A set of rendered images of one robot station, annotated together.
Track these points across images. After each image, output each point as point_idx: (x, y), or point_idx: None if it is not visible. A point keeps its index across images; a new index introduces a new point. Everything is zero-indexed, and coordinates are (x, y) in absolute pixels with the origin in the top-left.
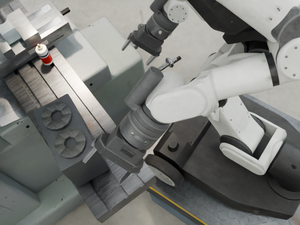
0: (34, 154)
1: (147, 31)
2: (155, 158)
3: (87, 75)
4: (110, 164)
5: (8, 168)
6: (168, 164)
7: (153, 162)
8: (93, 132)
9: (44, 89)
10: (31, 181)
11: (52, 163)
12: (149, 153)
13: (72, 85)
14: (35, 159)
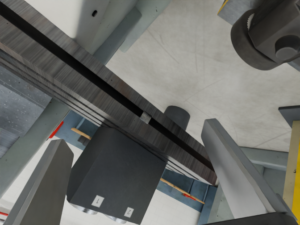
0: (107, 32)
1: None
2: (247, 50)
3: (70, 23)
4: (165, 161)
5: (97, 48)
6: (268, 61)
7: (242, 55)
8: (137, 141)
9: (44, 86)
10: (123, 18)
11: (130, 5)
12: (242, 27)
13: (64, 90)
14: (111, 28)
